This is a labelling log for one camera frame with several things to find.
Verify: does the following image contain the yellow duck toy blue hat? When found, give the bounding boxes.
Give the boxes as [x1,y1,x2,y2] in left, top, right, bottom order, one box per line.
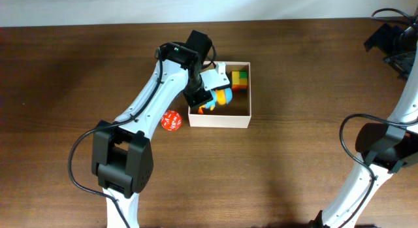
[198,88,233,114]

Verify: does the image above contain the red ball white letters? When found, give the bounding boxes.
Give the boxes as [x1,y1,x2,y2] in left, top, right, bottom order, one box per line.
[161,110,183,131]

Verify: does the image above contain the multicoloured puzzle cube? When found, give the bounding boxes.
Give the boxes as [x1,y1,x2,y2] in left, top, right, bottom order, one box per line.
[231,71,248,91]

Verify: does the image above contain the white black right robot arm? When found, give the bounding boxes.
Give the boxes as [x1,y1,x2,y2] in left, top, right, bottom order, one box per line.
[308,22,417,227]

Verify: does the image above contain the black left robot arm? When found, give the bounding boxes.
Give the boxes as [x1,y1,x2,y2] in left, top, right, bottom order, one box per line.
[91,31,213,227]

